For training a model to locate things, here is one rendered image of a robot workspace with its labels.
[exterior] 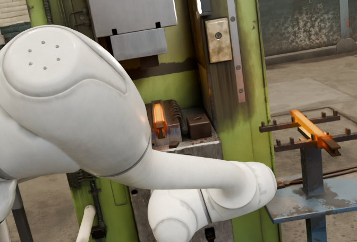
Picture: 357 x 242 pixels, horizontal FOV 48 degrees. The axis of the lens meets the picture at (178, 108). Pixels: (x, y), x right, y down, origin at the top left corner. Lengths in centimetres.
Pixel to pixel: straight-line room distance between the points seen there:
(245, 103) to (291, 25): 619
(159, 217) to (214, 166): 20
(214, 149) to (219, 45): 42
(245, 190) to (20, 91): 59
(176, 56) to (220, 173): 132
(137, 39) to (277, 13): 638
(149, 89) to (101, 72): 166
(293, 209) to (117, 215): 78
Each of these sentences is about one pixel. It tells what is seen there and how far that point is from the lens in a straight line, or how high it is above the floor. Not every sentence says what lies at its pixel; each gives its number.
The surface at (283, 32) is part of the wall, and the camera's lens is 783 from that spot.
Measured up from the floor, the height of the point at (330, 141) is 95.
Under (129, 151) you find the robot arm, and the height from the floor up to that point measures 131.
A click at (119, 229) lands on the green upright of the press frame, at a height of 50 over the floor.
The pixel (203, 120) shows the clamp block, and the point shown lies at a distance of 159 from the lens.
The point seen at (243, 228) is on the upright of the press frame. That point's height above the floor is 39.
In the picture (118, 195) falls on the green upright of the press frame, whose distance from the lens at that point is 183.
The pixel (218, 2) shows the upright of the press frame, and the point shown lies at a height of 142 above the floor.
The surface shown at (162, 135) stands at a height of 99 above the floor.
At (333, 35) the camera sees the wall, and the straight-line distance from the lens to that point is 820.
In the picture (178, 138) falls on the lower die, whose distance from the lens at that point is 158.
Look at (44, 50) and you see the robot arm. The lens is 34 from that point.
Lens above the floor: 145
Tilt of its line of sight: 15 degrees down
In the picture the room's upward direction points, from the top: 9 degrees counter-clockwise
